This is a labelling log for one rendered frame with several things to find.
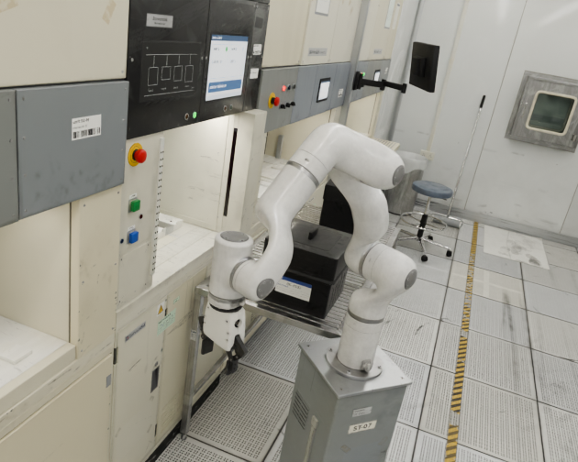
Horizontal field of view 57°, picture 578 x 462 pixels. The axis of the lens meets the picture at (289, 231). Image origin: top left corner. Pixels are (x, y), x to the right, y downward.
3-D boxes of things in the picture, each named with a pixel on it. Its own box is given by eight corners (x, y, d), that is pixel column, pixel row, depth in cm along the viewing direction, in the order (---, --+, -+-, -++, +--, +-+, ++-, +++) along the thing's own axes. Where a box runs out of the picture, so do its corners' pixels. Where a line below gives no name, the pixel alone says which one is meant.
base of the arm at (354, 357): (394, 375, 173) (407, 326, 167) (343, 384, 165) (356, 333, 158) (362, 342, 189) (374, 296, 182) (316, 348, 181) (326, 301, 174)
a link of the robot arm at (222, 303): (255, 294, 119) (253, 306, 120) (230, 278, 125) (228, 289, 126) (226, 304, 113) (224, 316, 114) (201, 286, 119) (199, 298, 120)
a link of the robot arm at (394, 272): (362, 300, 178) (378, 235, 169) (409, 326, 167) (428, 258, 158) (339, 310, 170) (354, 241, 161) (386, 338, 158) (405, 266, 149)
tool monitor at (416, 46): (429, 109, 325) (445, 47, 311) (346, 92, 339) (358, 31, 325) (436, 103, 360) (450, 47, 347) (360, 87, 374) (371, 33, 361)
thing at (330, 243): (333, 285, 192) (339, 253, 187) (258, 262, 200) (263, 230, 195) (353, 258, 218) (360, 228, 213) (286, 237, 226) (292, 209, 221)
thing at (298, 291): (256, 297, 206) (261, 257, 200) (282, 271, 231) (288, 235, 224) (324, 320, 198) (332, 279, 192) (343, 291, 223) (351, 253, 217)
